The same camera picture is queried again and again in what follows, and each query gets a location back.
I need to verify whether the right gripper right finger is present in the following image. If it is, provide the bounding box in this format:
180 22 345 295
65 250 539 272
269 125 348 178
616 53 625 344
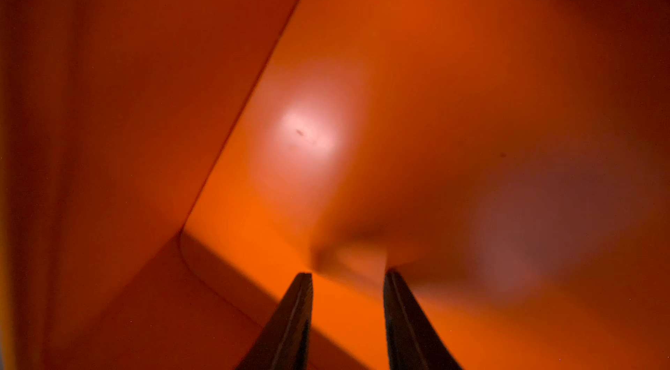
383 269 462 370

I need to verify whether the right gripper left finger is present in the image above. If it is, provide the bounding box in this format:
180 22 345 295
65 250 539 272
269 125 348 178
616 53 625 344
237 272 313 370

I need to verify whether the orange storage box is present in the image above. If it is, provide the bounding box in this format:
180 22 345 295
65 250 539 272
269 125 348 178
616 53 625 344
1 0 669 369

